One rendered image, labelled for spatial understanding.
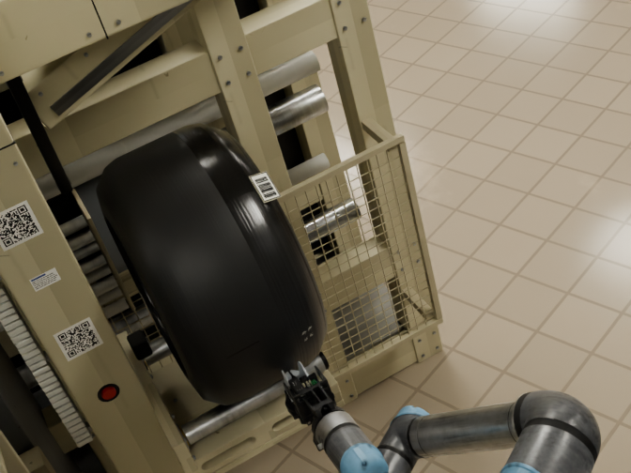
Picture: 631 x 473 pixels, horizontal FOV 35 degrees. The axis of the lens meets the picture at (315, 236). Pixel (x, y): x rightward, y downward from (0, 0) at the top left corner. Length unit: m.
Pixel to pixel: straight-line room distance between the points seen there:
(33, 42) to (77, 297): 0.48
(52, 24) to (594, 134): 2.68
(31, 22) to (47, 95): 0.25
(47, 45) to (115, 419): 0.76
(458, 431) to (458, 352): 1.62
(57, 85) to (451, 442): 1.07
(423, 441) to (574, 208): 2.13
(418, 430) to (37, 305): 0.73
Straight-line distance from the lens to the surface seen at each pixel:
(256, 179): 1.84
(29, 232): 1.80
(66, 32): 1.94
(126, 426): 2.14
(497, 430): 1.66
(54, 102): 2.14
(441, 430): 1.75
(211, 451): 2.13
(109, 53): 2.13
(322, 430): 1.78
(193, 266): 1.78
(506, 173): 4.00
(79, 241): 2.32
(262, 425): 2.14
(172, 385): 2.38
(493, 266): 3.60
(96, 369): 2.01
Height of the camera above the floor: 2.46
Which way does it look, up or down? 39 degrees down
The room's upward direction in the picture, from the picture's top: 17 degrees counter-clockwise
